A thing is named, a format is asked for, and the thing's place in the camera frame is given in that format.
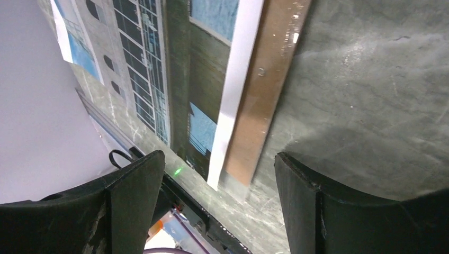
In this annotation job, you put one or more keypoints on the aluminium extrusion frame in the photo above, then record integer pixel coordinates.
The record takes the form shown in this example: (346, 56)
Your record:
(105, 123)

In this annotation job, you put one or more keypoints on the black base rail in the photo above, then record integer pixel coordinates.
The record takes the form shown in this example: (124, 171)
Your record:
(192, 227)

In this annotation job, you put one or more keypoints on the building photo print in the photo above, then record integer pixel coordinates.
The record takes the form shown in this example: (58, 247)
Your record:
(180, 66)

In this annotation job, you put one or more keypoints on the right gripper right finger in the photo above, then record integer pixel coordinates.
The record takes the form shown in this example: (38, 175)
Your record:
(322, 215)

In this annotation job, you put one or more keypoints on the brown backing board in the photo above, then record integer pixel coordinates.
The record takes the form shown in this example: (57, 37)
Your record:
(277, 36)

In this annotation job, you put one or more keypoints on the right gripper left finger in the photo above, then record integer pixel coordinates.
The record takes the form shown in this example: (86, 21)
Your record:
(111, 214)

